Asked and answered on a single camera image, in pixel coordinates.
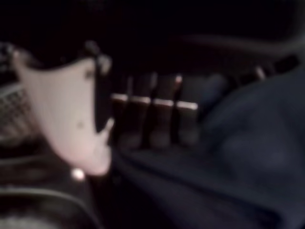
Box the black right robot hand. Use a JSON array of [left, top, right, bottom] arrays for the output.
[[0, 0, 305, 176]]

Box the dark washing machine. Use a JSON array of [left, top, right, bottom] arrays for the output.
[[0, 42, 105, 229]]

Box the blue garment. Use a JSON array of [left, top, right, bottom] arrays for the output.
[[111, 69, 305, 229]]

